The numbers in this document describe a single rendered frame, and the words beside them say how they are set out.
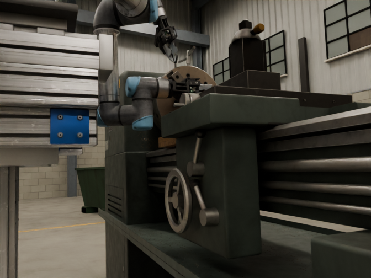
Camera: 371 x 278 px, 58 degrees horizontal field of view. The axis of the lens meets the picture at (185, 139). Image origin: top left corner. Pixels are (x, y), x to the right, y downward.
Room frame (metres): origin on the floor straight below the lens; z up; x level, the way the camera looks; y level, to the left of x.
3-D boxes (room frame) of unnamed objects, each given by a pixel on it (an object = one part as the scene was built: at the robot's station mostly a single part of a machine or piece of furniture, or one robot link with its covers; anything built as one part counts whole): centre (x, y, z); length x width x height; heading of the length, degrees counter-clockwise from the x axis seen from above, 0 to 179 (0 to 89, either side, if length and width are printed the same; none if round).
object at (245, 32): (0.90, -0.17, 1.14); 0.08 x 0.08 x 0.03
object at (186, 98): (0.83, 0.00, 0.95); 0.07 x 0.04 x 0.04; 113
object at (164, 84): (1.23, 0.08, 1.08); 0.08 x 0.05 x 0.08; 21
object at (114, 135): (1.87, 0.16, 1.06); 0.59 x 0.48 x 0.39; 23
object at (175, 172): (0.80, -0.04, 0.73); 0.27 x 0.12 x 0.27; 23
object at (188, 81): (1.26, 0.00, 1.08); 0.12 x 0.09 x 0.08; 111
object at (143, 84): (1.21, 0.15, 1.08); 0.11 x 0.08 x 0.09; 111
